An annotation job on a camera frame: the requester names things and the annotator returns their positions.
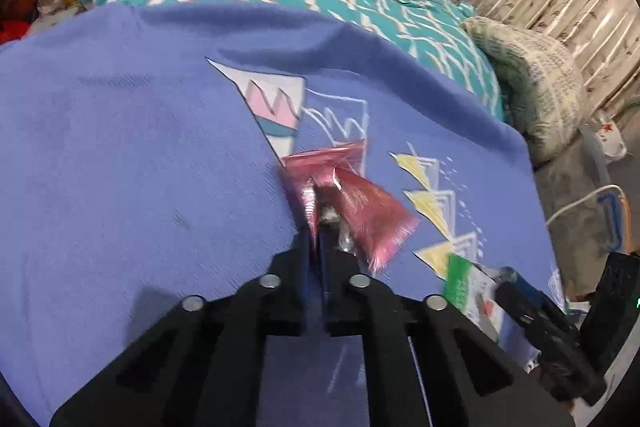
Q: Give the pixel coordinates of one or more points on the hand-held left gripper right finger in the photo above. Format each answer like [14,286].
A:
[330,277]

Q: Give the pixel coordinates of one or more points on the grey patterned pillow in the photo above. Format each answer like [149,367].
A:
[540,82]

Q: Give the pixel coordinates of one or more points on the pink foil wrapper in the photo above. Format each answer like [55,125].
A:
[360,202]

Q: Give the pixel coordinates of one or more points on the white jar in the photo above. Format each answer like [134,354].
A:
[50,2]

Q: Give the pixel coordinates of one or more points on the blue and orange holder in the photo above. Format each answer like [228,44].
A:
[616,222]

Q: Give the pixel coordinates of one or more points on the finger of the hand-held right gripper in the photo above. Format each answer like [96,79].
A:
[540,327]

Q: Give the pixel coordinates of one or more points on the green and white snack wrapper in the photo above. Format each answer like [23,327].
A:
[462,282]

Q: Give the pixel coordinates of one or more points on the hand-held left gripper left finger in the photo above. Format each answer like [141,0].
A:
[306,267]

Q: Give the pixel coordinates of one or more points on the blue printed blanket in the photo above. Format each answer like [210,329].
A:
[125,132]

